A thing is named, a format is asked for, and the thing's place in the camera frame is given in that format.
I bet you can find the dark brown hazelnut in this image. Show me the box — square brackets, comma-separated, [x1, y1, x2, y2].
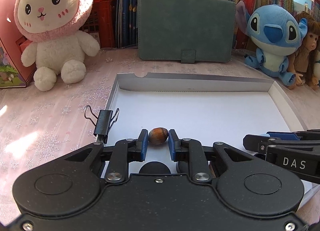
[148, 128, 169, 145]

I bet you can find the black round puck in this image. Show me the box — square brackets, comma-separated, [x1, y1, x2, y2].
[139, 161, 171, 175]
[176, 161, 189, 175]

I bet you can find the small black binder clip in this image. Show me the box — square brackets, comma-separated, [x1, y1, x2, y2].
[84, 105, 120, 144]

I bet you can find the white shallow cardboard box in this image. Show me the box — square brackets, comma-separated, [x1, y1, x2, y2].
[106, 73, 306, 149]

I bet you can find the brown haired doll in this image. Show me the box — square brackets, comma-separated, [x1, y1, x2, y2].
[287, 11, 319, 90]

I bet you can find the blue Stitch plush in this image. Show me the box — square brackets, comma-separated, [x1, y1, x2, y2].
[235, 1, 308, 87]

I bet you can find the green suede case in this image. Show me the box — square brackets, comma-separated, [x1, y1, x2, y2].
[137, 0, 235, 64]

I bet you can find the red crate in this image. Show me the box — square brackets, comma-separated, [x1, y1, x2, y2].
[80, 0, 117, 48]

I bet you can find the pink triangular house box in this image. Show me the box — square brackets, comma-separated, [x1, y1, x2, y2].
[0, 0, 36, 88]

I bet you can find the pink bunny plush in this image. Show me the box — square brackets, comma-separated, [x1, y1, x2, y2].
[14, 0, 100, 91]

